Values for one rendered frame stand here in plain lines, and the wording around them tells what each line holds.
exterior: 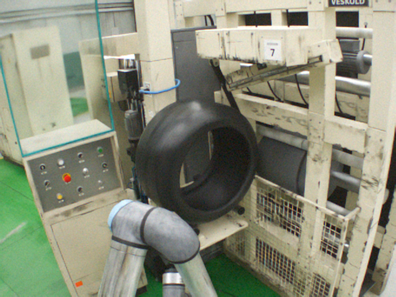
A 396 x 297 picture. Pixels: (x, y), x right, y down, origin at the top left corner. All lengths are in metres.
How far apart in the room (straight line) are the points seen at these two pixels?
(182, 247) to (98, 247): 1.27
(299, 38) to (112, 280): 1.07
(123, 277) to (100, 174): 1.09
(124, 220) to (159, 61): 0.91
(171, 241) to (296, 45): 0.85
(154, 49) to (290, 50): 0.67
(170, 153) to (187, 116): 0.17
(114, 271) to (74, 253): 1.14
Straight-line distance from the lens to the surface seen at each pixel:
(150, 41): 1.59
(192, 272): 1.01
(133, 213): 0.93
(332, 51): 1.33
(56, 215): 1.93
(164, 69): 1.63
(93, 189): 1.97
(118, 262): 0.95
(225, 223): 1.75
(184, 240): 0.89
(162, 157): 1.31
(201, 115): 1.34
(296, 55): 1.30
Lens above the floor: 1.81
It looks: 22 degrees down
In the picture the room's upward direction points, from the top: 5 degrees counter-clockwise
